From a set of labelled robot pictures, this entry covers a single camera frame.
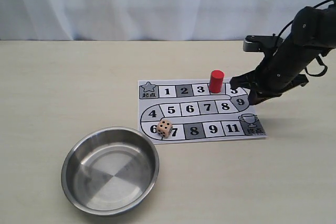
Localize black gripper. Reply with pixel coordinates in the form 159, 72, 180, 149
229, 35, 322, 105

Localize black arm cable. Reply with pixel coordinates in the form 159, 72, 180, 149
272, 0, 336, 76

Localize red cylinder game piece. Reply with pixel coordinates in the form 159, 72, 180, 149
209, 70, 224, 93

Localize white backdrop curtain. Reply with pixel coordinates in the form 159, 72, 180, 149
1, 0, 323, 40

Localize stainless steel round dish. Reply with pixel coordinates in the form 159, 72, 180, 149
60, 127, 160, 217

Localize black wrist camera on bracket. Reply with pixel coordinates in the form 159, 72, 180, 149
243, 34, 283, 52

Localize paper numbered game board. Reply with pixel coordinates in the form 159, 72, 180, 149
138, 78, 267, 144

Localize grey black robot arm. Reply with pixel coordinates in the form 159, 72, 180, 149
230, 0, 335, 105

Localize wooden die black pips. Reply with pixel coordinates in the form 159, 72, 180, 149
156, 119, 173, 138

